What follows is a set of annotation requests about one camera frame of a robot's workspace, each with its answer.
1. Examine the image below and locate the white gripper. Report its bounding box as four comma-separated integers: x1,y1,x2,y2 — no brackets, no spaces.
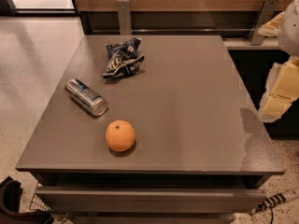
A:
258,0,299,123

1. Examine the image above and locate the silver blue redbull can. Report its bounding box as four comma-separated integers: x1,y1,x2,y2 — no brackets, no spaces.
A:
64,78,107,117

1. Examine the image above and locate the crumpled blue chip bag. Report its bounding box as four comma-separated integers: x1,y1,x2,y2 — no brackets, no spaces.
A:
103,38,145,79

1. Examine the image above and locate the orange fruit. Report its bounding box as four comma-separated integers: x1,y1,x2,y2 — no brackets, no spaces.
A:
106,120,135,152

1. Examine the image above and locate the grey drawer front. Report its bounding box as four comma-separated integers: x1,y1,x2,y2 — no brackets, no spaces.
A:
36,187,265,214

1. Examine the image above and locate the black curved plastic object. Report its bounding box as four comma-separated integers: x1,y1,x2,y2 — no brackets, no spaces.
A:
0,176,53,224

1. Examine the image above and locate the right metal bracket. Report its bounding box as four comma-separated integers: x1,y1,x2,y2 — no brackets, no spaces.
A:
248,0,279,46

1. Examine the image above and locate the metal bracket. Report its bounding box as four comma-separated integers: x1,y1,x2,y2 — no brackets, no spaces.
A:
117,0,132,35
248,0,279,46

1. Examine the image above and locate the left metal bracket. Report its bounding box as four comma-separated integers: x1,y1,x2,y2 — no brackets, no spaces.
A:
117,0,132,35

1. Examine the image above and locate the wire mesh basket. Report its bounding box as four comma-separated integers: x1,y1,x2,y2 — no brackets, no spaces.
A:
28,181,73,224

